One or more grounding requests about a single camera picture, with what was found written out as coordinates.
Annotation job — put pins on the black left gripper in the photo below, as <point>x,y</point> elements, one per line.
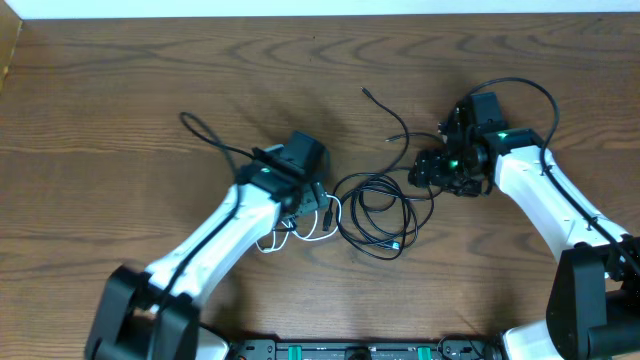
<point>316,198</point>

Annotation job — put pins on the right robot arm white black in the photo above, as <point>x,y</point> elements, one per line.
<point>593,307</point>

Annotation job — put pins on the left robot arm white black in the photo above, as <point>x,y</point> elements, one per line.
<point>155,313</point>

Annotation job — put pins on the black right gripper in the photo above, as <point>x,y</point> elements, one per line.
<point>426,167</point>

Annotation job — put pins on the black base rail green clamps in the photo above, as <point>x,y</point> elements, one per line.
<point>446,349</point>

